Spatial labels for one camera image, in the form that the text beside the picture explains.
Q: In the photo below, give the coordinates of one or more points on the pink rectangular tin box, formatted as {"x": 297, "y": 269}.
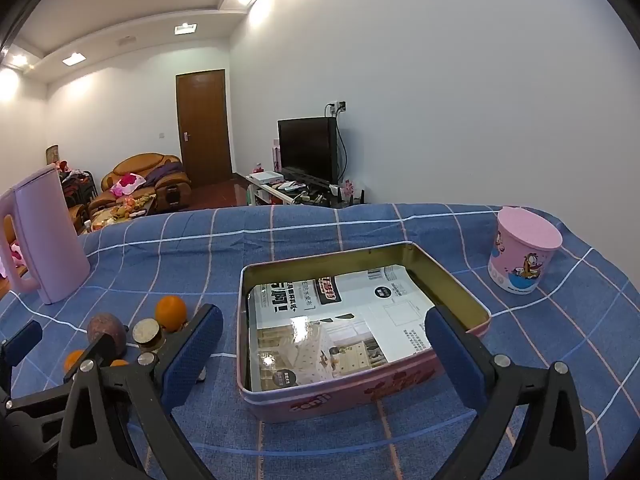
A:
{"x": 283, "y": 405}

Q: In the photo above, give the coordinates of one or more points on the cluttered coffee table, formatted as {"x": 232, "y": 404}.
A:
{"x": 129, "y": 209}

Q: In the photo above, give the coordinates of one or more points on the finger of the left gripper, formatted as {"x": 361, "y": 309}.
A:
{"x": 101, "y": 352}
{"x": 17, "y": 347}

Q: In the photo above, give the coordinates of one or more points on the blue plaid tablecloth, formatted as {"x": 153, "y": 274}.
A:
{"x": 585, "y": 312}

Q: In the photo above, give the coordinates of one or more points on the black wifi router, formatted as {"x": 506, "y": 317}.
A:
{"x": 345, "y": 196}

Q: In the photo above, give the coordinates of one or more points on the black television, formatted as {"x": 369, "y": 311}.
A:
{"x": 308, "y": 147}

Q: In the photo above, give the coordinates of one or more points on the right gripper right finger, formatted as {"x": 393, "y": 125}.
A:
{"x": 551, "y": 443}

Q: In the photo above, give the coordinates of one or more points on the pink cartoon cup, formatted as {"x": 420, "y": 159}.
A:
{"x": 524, "y": 245}

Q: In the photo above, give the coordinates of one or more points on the printed paper in tin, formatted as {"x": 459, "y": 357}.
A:
{"x": 304, "y": 332}

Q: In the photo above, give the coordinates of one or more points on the white tv stand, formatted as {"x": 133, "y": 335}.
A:
{"x": 270, "y": 188}

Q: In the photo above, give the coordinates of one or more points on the sugarcane piece pale end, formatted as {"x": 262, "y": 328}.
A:
{"x": 147, "y": 334}

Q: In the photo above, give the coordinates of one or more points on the pink electric kettle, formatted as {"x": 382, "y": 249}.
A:
{"x": 56, "y": 263}

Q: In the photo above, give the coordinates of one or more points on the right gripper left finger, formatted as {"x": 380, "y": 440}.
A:
{"x": 161, "y": 381}

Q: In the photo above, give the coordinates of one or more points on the orange leather sofa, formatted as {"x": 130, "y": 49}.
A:
{"x": 145, "y": 173}

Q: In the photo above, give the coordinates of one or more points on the large purple passion fruit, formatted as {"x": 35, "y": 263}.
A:
{"x": 107, "y": 323}

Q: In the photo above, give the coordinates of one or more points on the brown wooden door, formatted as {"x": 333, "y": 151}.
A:
{"x": 203, "y": 127}

